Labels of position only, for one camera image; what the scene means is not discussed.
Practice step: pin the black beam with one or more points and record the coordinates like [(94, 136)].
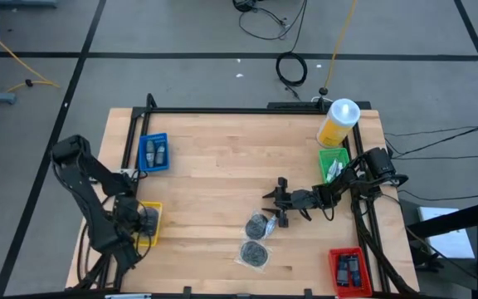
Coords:
[(471, 214)]

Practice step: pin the black table clamp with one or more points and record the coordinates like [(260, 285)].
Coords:
[(308, 293), (151, 101), (187, 292)]

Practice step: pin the yellow plastic basket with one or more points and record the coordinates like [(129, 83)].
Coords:
[(159, 233)]

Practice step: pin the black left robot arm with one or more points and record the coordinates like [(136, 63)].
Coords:
[(94, 207)]

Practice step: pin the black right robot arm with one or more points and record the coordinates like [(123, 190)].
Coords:
[(378, 164)]

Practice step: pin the blue plastic basket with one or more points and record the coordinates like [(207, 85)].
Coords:
[(141, 153)]

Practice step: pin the small white toiletry tube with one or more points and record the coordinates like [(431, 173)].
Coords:
[(271, 224), (338, 166), (330, 172)]

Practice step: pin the silver aluminium bar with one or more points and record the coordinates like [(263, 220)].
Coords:
[(129, 296)]

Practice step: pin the white box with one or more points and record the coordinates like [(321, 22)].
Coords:
[(446, 236)]

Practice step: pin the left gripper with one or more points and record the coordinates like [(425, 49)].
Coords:
[(130, 216)]

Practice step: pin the small grey bottle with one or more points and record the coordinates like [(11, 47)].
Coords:
[(150, 153), (160, 153)]

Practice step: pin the black aluminium table frame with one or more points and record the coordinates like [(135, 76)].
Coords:
[(243, 111)]

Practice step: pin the green plastic basket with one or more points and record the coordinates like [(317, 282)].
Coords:
[(324, 155)]

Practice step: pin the black device on floor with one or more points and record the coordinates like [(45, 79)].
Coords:
[(243, 5)]

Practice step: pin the red plastic basket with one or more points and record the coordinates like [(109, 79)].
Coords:
[(333, 286)]

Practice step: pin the dark blue toiletry tube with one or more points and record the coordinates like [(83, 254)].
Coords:
[(342, 271), (354, 271)]

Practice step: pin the white canister with yellow label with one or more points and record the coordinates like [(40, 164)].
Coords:
[(338, 122)]

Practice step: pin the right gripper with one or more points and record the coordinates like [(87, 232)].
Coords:
[(301, 199)]

